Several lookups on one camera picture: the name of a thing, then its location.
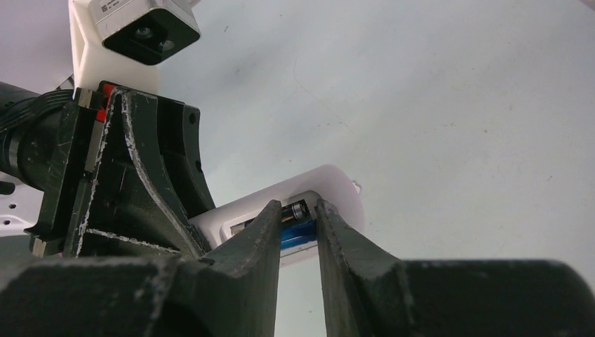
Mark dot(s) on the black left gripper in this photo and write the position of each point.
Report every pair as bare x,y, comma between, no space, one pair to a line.
119,169

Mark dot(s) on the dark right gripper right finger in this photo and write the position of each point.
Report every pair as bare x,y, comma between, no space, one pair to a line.
369,292

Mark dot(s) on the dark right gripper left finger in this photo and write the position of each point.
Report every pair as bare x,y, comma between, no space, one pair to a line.
231,291

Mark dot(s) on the blue AAA battery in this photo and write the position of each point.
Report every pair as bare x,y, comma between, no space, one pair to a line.
298,235

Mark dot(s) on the silver AAA battery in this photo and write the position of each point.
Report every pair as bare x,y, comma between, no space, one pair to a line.
292,214

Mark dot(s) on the white remote control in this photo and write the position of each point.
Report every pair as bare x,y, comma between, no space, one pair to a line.
298,196

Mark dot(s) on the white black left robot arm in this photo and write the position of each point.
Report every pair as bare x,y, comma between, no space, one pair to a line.
14,204

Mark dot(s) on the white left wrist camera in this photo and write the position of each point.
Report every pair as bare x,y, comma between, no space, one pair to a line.
123,41

